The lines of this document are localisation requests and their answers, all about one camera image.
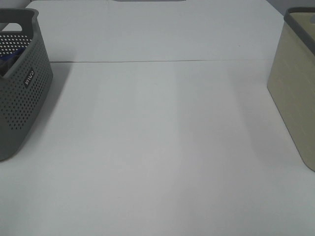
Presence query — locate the grey perforated plastic basket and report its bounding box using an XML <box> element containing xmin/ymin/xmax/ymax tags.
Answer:
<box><xmin>0</xmin><ymin>8</ymin><xmax>53</xmax><ymax>160</ymax></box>

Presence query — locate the beige basket with grey rim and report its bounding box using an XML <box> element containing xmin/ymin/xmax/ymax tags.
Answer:
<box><xmin>267</xmin><ymin>7</ymin><xmax>315</xmax><ymax>170</ymax></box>

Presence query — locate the blue cloth in basket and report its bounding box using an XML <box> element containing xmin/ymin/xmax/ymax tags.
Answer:
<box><xmin>0</xmin><ymin>48</ymin><xmax>25</xmax><ymax>76</ymax></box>

